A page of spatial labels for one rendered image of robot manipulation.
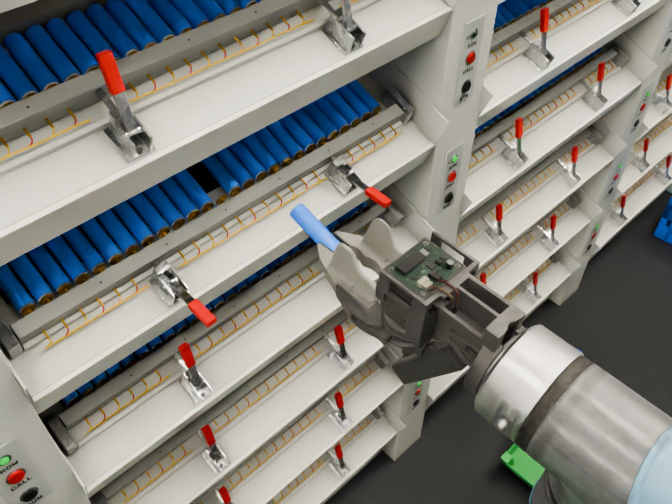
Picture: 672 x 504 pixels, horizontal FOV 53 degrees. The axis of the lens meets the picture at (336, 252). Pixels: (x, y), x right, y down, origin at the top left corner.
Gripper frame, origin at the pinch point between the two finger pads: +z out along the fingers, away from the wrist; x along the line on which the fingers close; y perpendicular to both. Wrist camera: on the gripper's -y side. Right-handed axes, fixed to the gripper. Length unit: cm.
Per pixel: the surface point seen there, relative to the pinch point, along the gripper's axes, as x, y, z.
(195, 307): 11.8, -7.0, 8.8
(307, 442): -8, -69, 13
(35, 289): 23.2, -4.8, 20.3
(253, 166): -5.6, -4.7, 20.2
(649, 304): -121, -103, -10
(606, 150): -101, -49, 12
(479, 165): -51, -27, 15
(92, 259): 16.8, -4.8, 20.0
